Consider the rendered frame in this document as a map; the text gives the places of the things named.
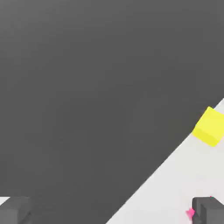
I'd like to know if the large yellow box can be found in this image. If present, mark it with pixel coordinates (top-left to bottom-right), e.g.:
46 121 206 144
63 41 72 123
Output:
192 106 224 147

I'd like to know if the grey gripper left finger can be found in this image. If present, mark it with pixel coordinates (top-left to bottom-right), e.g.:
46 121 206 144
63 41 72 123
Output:
0 196 32 224

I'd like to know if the small pink cube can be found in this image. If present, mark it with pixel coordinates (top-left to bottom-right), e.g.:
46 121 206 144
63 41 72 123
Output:
185 208 195 220

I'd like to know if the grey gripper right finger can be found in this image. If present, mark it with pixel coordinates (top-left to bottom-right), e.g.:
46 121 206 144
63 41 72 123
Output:
192 196 224 224

